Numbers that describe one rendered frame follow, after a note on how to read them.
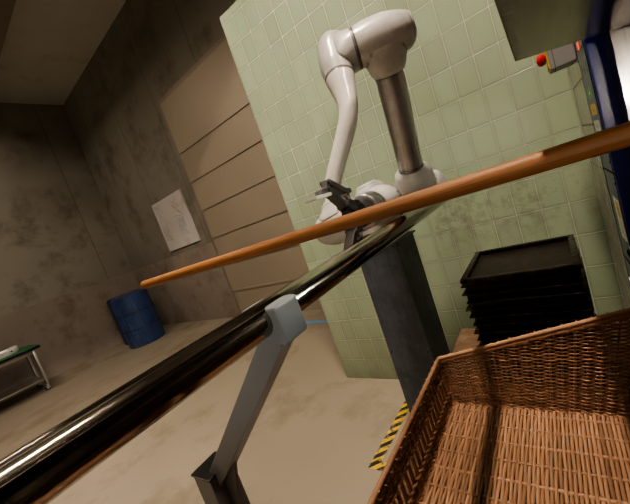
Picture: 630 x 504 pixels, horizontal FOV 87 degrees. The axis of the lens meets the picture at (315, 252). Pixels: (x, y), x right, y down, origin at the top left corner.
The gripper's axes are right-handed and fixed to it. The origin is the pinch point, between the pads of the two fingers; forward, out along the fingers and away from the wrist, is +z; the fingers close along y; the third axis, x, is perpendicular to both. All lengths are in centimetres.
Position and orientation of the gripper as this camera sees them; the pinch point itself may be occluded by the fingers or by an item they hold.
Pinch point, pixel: (323, 230)
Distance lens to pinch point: 70.5
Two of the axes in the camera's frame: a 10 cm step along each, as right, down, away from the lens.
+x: -7.8, 2.0, 5.9
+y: 3.3, 9.4, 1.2
